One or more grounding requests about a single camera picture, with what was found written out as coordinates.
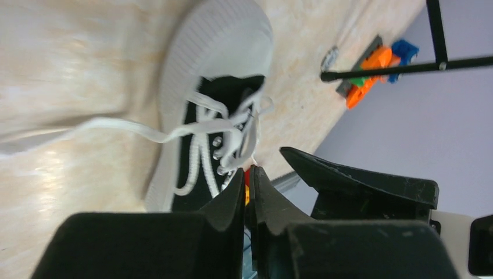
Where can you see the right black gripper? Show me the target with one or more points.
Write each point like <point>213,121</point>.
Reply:
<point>468,240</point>

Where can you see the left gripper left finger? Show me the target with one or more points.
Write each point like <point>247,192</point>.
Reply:
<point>222,239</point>

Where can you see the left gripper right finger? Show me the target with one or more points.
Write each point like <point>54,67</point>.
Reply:
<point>270,213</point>

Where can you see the white shoelace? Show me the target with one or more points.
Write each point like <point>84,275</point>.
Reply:
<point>154,131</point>

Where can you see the black white canvas sneaker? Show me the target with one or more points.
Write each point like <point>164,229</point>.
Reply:
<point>222,49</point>

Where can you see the yellow plastic cylinder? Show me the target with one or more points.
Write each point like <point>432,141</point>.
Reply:
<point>247,194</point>

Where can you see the small green block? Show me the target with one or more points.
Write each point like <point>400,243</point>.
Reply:
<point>358,81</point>

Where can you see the black tripod stand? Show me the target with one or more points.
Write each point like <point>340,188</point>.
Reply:
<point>441,63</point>

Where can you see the dark grey square plate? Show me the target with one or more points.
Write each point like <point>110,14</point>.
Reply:
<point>346,85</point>

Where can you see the blue toy car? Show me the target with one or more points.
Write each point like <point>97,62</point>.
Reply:
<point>403,53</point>

